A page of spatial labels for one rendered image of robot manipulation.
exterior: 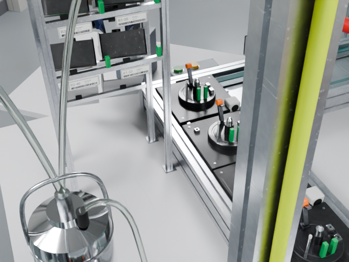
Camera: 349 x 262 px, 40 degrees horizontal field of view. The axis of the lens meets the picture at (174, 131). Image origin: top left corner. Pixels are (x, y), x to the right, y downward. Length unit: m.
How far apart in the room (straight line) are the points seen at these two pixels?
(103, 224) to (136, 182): 0.85
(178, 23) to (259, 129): 4.16
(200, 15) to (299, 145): 4.32
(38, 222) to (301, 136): 0.53
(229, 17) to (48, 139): 3.06
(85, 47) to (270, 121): 1.05
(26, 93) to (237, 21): 2.80
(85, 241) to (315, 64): 0.53
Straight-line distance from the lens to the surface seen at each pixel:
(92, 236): 0.77
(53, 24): 1.25
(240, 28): 4.43
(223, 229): 1.43
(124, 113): 1.92
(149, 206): 1.54
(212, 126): 1.63
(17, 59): 4.19
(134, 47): 1.40
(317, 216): 1.41
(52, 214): 0.77
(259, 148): 0.38
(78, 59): 1.37
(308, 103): 0.34
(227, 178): 1.47
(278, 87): 0.33
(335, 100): 1.97
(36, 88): 2.15
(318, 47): 0.32
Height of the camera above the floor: 2.00
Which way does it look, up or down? 39 degrees down
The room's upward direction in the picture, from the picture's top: 1 degrees counter-clockwise
